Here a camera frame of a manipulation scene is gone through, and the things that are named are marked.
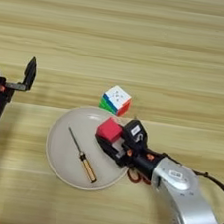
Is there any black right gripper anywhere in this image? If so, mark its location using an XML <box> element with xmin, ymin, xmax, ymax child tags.
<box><xmin>90</xmin><ymin>135</ymin><xmax>168</xmax><ymax>182</ymax></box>

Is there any small red cube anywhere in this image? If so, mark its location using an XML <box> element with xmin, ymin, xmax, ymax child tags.
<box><xmin>94</xmin><ymin>115</ymin><xmax>126</xmax><ymax>146</ymax></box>

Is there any screwdriver with amber handle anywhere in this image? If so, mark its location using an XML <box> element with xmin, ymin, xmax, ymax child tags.
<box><xmin>61</xmin><ymin>126</ymin><xmax>104</xmax><ymax>185</ymax></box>

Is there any multicoloured puzzle cube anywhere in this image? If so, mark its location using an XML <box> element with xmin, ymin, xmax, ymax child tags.
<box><xmin>98</xmin><ymin>82</ymin><xmax>134</xmax><ymax>119</ymax></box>

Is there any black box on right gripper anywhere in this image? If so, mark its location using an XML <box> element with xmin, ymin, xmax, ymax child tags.
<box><xmin>119</xmin><ymin>118</ymin><xmax>152</xmax><ymax>154</ymax></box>

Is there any round beige plate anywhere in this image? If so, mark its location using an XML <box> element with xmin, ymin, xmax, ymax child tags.
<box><xmin>40</xmin><ymin>100</ymin><xmax>137</xmax><ymax>196</ymax></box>

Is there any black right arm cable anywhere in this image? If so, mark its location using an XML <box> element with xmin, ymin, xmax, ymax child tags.
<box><xmin>182</xmin><ymin>168</ymin><xmax>224</xmax><ymax>224</ymax></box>

